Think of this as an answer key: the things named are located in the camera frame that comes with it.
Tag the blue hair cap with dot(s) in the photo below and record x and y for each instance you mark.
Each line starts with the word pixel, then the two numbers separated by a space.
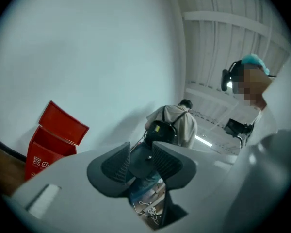
pixel 253 59

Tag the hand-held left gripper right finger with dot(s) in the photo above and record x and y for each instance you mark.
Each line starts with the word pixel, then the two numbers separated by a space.
pixel 182 173

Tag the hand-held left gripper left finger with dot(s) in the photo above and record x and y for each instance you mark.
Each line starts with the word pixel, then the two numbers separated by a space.
pixel 97 176

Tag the person's white shirt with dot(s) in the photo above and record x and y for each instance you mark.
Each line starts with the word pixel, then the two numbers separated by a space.
pixel 266 125

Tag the red fire extinguisher box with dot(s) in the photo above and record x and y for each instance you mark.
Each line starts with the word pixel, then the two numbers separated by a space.
pixel 40 154

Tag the black backpack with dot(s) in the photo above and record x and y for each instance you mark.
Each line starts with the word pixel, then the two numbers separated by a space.
pixel 160 132

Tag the ceiling tube light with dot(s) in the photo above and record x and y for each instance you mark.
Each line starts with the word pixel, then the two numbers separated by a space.
pixel 203 140

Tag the black box device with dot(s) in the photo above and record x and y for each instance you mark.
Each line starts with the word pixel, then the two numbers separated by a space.
pixel 235 127

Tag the black head-mounted camera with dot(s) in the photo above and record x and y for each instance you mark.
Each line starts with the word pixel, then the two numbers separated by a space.
pixel 225 80

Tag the person's head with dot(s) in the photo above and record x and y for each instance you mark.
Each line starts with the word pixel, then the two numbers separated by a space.
pixel 254 86

